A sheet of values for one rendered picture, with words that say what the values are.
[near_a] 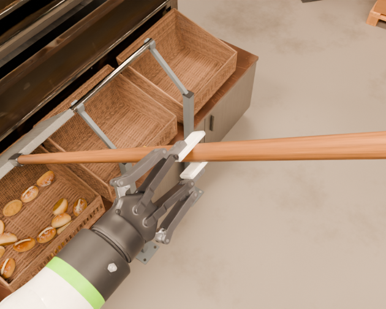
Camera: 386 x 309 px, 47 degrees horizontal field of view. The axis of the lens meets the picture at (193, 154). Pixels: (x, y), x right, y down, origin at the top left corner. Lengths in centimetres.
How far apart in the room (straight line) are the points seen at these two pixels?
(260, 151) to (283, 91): 301
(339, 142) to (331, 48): 356
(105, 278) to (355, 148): 35
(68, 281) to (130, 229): 10
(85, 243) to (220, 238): 224
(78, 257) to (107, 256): 4
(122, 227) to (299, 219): 238
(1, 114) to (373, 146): 188
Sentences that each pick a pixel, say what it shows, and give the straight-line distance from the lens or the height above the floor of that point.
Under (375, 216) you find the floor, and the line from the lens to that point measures 311.
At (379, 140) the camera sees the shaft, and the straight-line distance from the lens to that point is 50.
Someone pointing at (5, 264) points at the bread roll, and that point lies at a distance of 221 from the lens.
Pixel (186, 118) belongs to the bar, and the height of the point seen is 79.
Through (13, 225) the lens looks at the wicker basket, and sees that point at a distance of 236.
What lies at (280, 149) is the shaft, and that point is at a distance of 58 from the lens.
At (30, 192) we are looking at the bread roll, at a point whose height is 64.
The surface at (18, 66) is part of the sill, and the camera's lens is 214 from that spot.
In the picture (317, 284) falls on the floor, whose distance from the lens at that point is 279.
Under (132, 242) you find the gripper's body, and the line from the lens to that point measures 63.
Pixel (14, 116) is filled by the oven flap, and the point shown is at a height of 97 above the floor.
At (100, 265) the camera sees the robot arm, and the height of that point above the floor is 199.
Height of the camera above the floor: 254
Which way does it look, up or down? 54 degrees down
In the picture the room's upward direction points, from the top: straight up
